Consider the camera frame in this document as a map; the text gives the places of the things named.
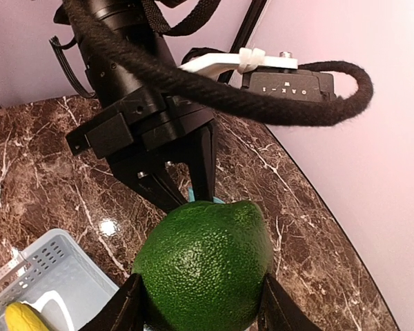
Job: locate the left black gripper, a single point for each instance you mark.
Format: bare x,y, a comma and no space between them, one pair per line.
143,134

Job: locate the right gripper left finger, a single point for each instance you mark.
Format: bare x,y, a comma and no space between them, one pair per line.
124,311

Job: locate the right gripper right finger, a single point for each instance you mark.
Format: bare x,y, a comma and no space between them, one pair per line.
278,311

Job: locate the light blue plastic basket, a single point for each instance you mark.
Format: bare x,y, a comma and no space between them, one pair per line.
58,279

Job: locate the green round fruit toy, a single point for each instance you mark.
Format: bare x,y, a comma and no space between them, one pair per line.
203,267

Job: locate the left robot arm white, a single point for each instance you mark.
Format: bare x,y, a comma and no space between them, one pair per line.
121,50

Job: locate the yellow corn toy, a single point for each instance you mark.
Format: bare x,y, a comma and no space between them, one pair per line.
20,317

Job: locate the left black frame post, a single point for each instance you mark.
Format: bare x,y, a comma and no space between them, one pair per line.
248,24

